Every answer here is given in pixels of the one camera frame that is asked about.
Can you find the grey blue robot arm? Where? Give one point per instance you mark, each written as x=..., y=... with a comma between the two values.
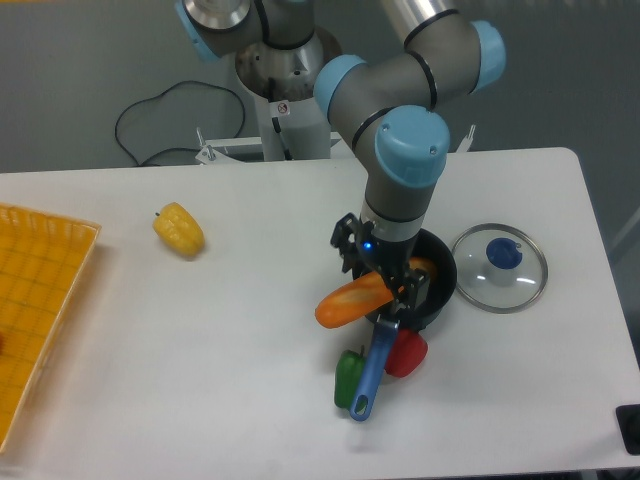
x=406, y=153

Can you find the yellow plastic basket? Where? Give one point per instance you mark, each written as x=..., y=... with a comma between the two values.
x=43, y=256

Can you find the black pot blue handle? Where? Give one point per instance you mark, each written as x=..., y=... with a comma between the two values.
x=385, y=331

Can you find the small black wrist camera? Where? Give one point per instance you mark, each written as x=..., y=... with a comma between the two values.
x=344, y=238

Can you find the long orange toy bread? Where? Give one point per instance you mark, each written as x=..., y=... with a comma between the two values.
x=353, y=300

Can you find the yellow toy bell pepper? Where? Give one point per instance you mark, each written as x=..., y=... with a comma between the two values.
x=179, y=230

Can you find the green toy bell pepper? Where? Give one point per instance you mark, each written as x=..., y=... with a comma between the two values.
x=348, y=372

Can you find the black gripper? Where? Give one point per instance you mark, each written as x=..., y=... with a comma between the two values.
x=390, y=260

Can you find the black object table corner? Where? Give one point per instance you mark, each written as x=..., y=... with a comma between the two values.
x=628, y=418

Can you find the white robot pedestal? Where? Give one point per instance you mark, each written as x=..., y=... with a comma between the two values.
x=304, y=88

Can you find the glass lid blue knob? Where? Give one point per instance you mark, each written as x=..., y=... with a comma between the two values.
x=500, y=269

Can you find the red toy bell pepper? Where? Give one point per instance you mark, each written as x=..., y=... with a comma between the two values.
x=408, y=352

